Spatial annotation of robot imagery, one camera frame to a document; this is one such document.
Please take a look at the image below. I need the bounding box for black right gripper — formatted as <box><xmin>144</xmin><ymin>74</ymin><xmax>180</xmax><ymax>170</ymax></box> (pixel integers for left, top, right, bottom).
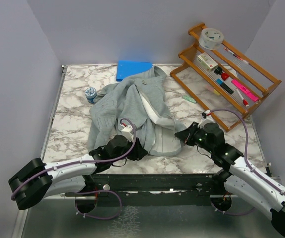
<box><xmin>176</xmin><ymin>121</ymin><xmax>214</xmax><ymax>153</ymax></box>

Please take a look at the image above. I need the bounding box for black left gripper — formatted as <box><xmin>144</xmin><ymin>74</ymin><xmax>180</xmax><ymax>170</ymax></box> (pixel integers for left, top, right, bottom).
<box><xmin>111</xmin><ymin>136</ymin><xmax>148</xmax><ymax>163</ymax></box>

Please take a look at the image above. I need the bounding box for grey zip-up jacket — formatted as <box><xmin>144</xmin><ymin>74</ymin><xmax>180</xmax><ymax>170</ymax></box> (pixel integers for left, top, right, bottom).
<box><xmin>87</xmin><ymin>66</ymin><xmax>186</xmax><ymax>156</ymax></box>

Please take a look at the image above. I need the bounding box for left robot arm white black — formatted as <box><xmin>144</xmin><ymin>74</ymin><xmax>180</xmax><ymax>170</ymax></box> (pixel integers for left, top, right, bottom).
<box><xmin>8</xmin><ymin>135</ymin><xmax>148</xmax><ymax>210</ymax></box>

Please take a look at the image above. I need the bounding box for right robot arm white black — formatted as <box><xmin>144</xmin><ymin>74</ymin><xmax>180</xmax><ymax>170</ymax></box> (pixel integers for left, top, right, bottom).
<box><xmin>175</xmin><ymin>122</ymin><xmax>285</xmax><ymax>237</ymax></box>

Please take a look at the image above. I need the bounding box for mint green eraser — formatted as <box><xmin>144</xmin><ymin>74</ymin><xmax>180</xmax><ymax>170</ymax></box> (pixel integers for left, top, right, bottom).
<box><xmin>182</xmin><ymin>95</ymin><xmax>197</xmax><ymax>104</ymax></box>

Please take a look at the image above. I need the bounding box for blue black highlighter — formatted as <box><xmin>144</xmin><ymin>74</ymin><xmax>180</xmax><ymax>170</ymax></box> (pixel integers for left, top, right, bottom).
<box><xmin>216</xmin><ymin>79</ymin><xmax>234</xmax><ymax>95</ymax></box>

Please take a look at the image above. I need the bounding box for red white marker pen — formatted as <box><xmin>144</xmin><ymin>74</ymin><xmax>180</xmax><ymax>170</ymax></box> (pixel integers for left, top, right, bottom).
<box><xmin>236</xmin><ymin>88</ymin><xmax>249</xmax><ymax>107</ymax></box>

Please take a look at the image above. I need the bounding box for wooden two-tier rack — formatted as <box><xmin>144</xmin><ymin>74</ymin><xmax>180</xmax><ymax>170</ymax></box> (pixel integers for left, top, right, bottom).
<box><xmin>170</xmin><ymin>23</ymin><xmax>281</xmax><ymax>119</ymax></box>

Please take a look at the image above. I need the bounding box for pink highlighter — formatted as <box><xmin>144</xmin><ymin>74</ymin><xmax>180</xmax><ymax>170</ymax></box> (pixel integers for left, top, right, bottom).
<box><xmin>231</xmin><ymin>79</ymin><xmax>259</xmax><ymax>102</ymax></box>

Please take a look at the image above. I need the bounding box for blue patterned round container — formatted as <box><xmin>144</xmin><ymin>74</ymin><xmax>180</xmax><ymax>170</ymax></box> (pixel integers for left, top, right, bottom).
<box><xmin>84</xmin><ymin>87</ymin><xmax>97</xmax><ymax>104</ymax></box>

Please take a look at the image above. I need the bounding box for white green small box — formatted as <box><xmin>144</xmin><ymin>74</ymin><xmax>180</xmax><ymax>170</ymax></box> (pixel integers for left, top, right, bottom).
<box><xmin>197</xmin><ymin>52</ymin><xmax>218</xmax><ymax>72</ymax></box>

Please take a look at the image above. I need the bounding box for blue paper sheet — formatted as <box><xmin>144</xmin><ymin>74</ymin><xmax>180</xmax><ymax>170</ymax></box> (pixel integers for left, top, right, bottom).
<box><xmin>116</xmin><ymin>60</ymin><xmax>153</xmax><ymax>82</ymax></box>

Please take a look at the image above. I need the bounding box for red pen on top shelf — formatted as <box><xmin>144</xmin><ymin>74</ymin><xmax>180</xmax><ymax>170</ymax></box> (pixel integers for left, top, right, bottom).
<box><xmin>224</xmin><ymin>47</ymin><xmax>249</xmax><ymax>65</ymax></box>

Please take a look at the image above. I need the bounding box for clear tape roll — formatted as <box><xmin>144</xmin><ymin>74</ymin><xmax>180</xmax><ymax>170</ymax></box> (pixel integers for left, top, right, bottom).
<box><xmin>199</xmin><ymin>28</ymin><xmax>224</xmax><ymax>50</ymax></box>

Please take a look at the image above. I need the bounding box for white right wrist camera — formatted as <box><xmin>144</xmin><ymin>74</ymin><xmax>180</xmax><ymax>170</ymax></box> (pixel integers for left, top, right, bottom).
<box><xmin>198</xmin><ymin>110</ymin><xmax>215</xmax><ymax>129</ymax></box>

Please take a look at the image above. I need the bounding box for aluminium frame rail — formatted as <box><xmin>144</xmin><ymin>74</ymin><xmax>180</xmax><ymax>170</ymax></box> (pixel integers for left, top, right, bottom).
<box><xmin>13</xmin><ymin>194</ymin><xmax>279</xmax><ymax>238</ymax></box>

